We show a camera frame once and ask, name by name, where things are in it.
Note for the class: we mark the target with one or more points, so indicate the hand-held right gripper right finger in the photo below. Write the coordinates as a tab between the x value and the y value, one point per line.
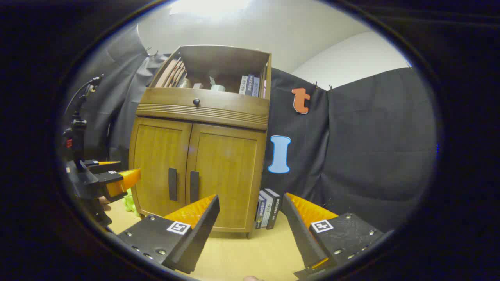
302	238

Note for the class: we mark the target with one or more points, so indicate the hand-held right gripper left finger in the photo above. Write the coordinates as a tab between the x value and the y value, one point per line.
199	238

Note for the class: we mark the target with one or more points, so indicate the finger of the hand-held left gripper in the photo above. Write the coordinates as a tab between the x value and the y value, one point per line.
101	166
121	181

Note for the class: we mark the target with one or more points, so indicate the wooden double-door shoe cabinet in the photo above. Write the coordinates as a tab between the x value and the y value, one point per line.
203	113

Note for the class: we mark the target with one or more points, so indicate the wooden cabinet drawer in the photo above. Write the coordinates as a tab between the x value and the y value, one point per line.
168	103

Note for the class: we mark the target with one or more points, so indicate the green frog plush toy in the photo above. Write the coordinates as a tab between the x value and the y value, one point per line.
131	203

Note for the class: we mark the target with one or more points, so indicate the grey standing book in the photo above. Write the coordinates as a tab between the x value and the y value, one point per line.
266	208

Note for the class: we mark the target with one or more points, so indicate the blue standing book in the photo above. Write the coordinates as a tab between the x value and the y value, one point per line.
259	212

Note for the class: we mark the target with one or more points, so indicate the black backdrop cloth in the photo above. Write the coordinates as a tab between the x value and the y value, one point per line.
371	156

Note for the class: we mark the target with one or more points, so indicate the row of slanted brown books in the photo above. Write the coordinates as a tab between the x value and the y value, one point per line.
172	74

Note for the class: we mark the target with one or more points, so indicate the grey shelf book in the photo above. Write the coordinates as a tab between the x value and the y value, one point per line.
243	85

